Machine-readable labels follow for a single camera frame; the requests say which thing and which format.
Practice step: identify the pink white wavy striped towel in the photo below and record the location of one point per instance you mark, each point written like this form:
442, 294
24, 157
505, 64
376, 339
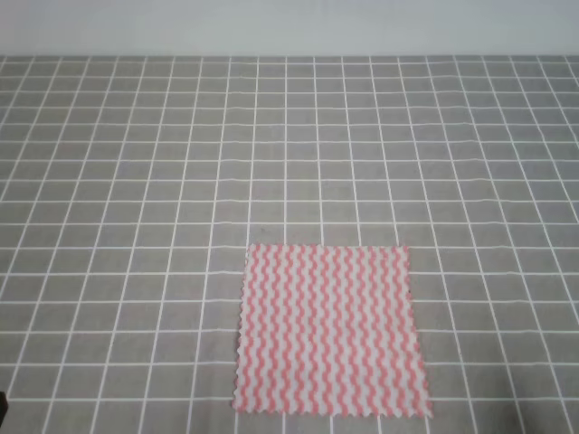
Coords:
329, 330

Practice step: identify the grey checked tablecloth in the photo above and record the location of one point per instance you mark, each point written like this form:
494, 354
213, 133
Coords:
131, 188

